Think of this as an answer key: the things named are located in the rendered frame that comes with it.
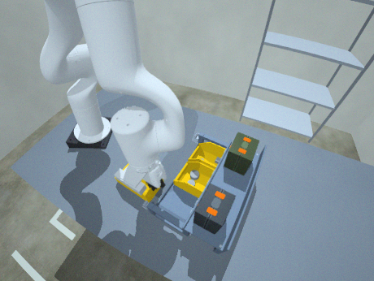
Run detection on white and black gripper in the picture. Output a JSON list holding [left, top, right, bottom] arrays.
[[143, 162, 167, 191]]

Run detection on yellow open-front bin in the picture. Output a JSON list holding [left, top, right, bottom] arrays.
[[117, 180, 159, 202], [175, 162, 215, 198], [189, 142, 225, 169]]

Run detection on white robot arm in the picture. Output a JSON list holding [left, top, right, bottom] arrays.
[[40, 0, 185, 195]]

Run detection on olive green case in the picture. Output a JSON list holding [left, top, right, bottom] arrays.
[[224, 132, 259, 175]]

